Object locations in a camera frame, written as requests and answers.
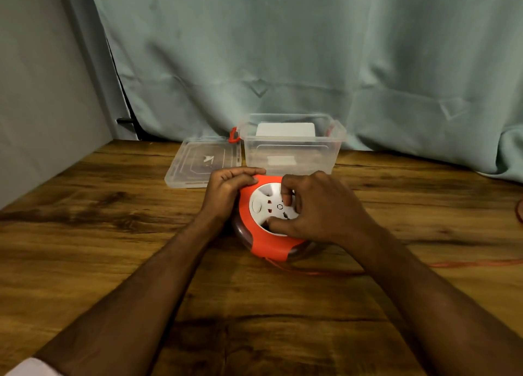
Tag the pale green fabric curtain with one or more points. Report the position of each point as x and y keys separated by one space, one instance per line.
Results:
x=306 y=45

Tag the person's right hand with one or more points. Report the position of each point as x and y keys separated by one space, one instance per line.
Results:
x=327 y=212

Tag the person's right forearm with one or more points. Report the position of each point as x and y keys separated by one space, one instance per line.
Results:
x=433 y=310

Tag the person's left hand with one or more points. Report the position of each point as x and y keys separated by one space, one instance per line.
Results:
x=218 y=202

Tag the white sleeve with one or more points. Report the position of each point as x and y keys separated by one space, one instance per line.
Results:
x=32 y=368

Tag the person's left thumb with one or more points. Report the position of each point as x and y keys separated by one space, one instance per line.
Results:
x=243 y=182

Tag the clear plastic container lid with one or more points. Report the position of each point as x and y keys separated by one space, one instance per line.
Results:
x=192 y=163

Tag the clear plastic storage container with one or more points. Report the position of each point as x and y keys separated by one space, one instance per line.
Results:
x=290 y=153

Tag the black backdrop stand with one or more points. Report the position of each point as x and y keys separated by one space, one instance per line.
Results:
x=124 y=121

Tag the person's right thumb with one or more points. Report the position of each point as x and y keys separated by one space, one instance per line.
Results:
x=284 y=224

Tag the red container latch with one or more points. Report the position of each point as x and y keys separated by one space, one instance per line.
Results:
x=233 y=137

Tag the person's left forearm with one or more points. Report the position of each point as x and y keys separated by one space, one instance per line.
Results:
x=135 y=306

